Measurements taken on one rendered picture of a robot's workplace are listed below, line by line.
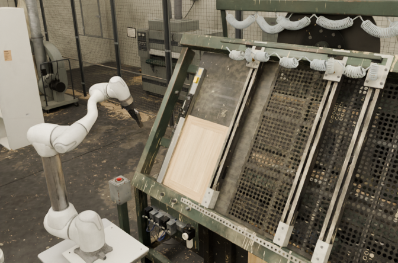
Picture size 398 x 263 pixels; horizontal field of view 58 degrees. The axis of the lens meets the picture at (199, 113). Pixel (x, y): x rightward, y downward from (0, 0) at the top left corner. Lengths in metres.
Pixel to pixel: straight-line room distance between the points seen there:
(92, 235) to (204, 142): 0.98
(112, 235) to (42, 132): 0.87
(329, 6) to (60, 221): 2.27
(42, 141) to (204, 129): 1.13
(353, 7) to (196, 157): 1.49
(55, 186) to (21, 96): 3.79
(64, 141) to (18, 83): 3.95
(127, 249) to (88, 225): 0.31
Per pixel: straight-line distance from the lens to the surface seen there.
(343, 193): 2.09
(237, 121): 2.44
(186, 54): 3.00
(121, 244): 2.49
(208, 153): 2.58
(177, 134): 2.77
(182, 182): 2.68
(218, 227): 2.42
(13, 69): 5.88
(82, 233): 2.32
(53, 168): 2.24
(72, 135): 2.06
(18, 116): 6.04
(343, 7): 2.73
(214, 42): 2.78
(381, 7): 2.65
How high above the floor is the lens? 2.33
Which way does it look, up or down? 20 degrees down
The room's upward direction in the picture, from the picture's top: 1 degrees counter-clockwise
